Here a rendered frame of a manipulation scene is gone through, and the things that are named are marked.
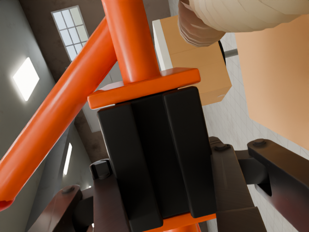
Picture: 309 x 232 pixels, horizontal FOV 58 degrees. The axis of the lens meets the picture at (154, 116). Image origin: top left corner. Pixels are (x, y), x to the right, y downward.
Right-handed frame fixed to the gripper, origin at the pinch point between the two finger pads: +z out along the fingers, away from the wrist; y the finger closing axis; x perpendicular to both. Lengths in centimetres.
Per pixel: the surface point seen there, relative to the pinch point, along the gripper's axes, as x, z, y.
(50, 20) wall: 181, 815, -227
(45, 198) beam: -209, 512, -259
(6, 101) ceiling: -2, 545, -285
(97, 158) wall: -298, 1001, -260
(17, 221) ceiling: -207, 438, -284
